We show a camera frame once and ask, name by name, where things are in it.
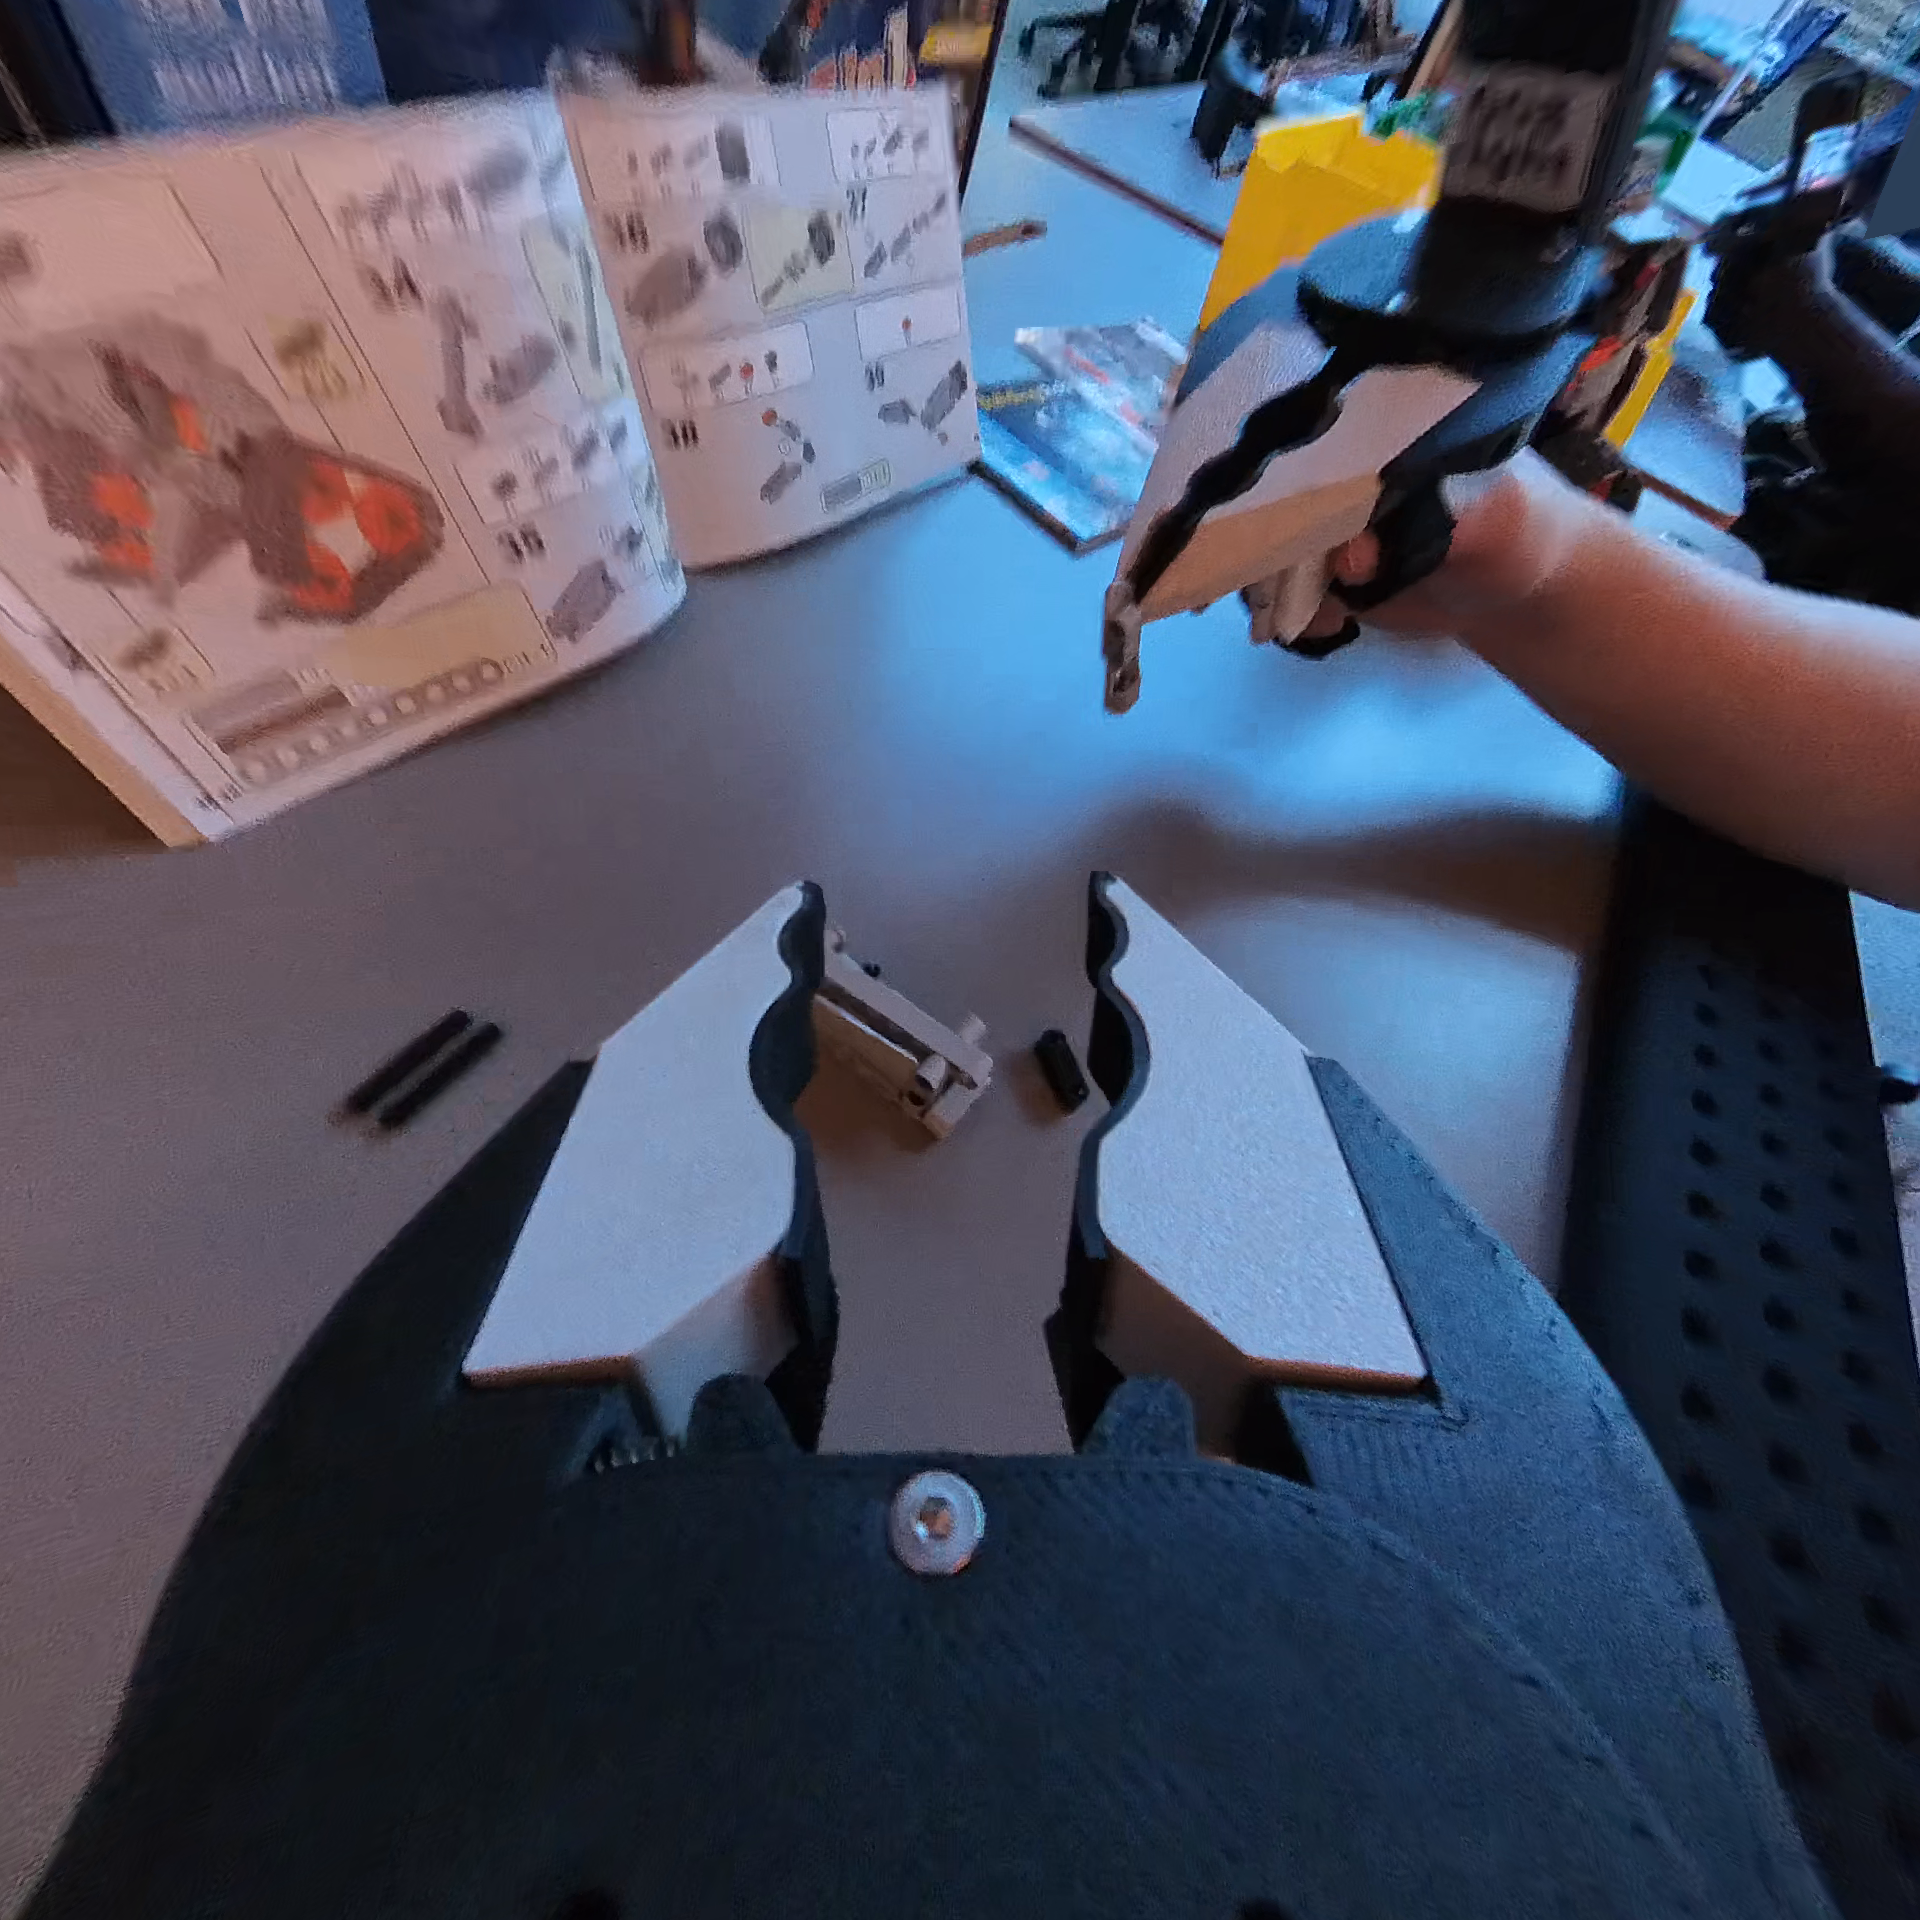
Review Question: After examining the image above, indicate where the blue robot kit box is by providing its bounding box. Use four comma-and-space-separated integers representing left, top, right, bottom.
82, 0, 1012, 146

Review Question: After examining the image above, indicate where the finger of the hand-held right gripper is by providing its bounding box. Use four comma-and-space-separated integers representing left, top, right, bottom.
1135, 365, 1489, 624
1106, 307, 1346, 627

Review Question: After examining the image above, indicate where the person's right hand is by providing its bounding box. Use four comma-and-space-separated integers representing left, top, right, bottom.
1328, 446, 1613, 669

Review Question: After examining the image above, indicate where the black office chair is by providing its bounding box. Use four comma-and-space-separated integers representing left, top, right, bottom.
1695, 67, 1920, 617

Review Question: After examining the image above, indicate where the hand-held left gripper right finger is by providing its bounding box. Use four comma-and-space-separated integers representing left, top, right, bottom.
1044, 868, 1430, 1460

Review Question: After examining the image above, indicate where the white instruction booklet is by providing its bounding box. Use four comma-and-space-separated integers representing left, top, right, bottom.
0, 83, 987, 848

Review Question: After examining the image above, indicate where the black axle rod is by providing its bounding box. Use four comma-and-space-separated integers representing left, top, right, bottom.
335, 1008, 473, 1119
374, 1026, 507, 1135

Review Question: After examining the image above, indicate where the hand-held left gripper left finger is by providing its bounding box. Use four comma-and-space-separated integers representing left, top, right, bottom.
464, 878, 835, 1454

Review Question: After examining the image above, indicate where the grey brick assembly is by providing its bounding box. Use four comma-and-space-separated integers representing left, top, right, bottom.
810, 922, 996, 1145

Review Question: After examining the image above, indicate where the yellow plastic bin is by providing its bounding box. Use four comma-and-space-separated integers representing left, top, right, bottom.
1198, 109, 1700, 454

